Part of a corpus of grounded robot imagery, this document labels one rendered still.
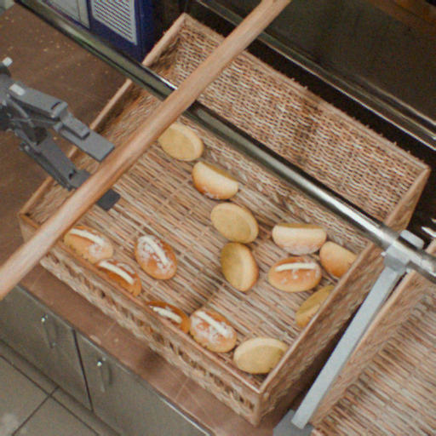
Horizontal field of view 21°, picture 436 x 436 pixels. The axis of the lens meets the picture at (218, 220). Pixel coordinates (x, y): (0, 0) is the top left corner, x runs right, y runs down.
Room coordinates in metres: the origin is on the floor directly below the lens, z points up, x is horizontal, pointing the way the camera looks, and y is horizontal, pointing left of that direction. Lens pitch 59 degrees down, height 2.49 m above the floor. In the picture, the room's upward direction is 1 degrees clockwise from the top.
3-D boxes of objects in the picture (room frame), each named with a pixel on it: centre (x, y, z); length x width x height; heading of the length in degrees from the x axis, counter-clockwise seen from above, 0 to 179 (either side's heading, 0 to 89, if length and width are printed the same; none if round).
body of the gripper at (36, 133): (0.93, 0.28, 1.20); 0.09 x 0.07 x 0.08; 52
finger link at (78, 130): (0.86, 0.19, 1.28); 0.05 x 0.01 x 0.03; 52
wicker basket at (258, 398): (1.06, 0.00, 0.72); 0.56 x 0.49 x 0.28; 52
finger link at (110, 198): (0.84, 0.17, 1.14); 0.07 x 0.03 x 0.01; 52
